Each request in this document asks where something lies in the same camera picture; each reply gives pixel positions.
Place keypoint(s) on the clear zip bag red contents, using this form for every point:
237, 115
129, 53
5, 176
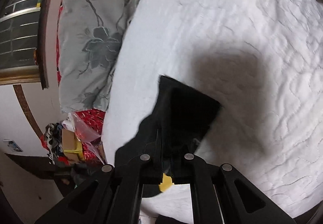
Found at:
87, 126

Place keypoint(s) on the red patterned bolster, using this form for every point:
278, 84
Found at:
88, 112

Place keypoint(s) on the black pants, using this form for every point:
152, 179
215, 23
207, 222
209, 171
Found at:
181, 117

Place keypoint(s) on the window with bars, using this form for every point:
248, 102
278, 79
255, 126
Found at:
20, 60

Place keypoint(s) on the grey floral pillow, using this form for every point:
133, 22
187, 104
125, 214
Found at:
93, 37

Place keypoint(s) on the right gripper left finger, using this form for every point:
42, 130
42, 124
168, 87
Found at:
112, 194

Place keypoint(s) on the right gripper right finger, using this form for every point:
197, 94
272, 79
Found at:
222, 194

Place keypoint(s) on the cardboard box yellow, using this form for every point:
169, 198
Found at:
72, 147

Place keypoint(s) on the white quilted bed cover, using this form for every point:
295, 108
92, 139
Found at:
261, 59

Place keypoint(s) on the pile of clothes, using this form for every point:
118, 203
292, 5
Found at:
51, 140

